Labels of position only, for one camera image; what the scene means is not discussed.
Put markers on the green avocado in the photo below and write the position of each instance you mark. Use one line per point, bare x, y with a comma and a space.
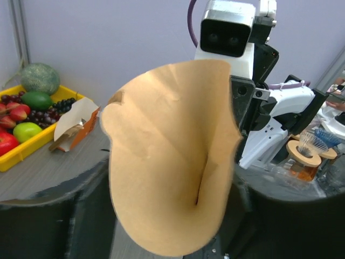
36, 100

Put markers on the dark purple grape bunch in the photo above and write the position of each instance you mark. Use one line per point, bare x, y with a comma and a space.
43, 119

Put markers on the red pink peaches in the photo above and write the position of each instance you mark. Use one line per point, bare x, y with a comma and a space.
13, 113

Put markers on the light green apple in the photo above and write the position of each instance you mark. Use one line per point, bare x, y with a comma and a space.
25, 131

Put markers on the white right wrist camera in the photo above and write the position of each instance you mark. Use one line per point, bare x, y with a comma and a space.
237, 33

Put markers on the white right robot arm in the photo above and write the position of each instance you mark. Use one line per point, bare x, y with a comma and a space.
291, 107

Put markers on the orange coffee filter box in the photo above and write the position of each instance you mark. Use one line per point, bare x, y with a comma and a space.
83, 112

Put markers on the stack of brown filters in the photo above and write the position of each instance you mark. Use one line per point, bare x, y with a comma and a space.
65, 136

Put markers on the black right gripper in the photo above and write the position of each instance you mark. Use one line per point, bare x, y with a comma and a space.
248, 94

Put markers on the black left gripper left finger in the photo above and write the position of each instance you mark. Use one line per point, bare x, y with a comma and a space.
74, 219

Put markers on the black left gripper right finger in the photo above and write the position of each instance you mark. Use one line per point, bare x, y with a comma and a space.
265, 220

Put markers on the brown paper coffee filter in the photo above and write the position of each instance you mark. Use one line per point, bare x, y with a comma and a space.
173, 142

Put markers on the yellow plastic fruit tray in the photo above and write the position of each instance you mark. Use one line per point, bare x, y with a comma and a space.
22, 151

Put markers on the blue glass dripper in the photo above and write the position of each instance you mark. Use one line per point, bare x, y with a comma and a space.
330, 139

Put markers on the green textured melon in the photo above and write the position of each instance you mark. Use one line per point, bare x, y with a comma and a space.
40, 77

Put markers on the clear dripper on stand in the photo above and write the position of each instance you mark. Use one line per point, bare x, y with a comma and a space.
310, 145

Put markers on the red apple lower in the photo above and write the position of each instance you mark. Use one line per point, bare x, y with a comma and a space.
8, 142

